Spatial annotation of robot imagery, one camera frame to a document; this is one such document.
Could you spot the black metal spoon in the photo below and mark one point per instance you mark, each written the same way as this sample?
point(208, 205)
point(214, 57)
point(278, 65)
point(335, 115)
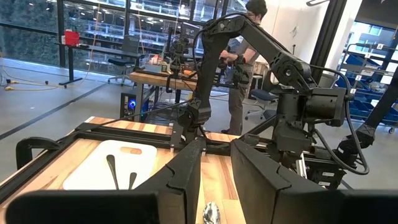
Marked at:
point(132, 180)

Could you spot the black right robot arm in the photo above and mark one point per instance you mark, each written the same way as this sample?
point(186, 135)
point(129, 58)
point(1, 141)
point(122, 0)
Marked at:
point(258, 37)

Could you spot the wooden-top metal workbench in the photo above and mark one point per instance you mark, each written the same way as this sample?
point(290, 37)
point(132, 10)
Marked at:
point(155, 79)

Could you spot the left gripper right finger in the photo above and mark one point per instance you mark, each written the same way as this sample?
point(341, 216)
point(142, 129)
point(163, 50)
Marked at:
point(311, 208)

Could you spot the white plastic bin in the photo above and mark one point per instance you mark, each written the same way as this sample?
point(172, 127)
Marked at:
point(90, 171)

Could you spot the black standing desk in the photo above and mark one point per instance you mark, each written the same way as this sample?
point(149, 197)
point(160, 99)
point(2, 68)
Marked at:
point(102, 49)

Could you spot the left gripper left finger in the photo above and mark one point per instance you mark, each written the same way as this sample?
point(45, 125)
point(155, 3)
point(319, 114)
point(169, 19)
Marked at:
point(109, 208)

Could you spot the blue-seat office chair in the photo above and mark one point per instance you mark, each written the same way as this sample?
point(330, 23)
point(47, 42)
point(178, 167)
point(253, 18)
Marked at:
point(264, 95)

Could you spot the red bag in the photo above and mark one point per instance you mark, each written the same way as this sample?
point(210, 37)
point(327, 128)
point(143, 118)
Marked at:
point(72, 38)

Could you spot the person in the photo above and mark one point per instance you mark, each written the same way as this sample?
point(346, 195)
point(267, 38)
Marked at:
point(236, 102)

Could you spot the black office chair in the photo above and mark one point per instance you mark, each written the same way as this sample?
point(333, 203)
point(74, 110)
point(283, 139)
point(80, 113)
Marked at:
point(127, 53)

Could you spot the computer tower blue lights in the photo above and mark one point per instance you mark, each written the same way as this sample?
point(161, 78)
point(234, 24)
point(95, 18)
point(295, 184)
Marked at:
point(132, 104)

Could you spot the blue bin shelf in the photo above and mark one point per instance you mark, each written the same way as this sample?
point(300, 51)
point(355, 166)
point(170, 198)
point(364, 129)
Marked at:
point(360, 105)

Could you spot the black table clamp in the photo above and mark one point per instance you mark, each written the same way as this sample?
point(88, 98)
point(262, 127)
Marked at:
point(31, 144)

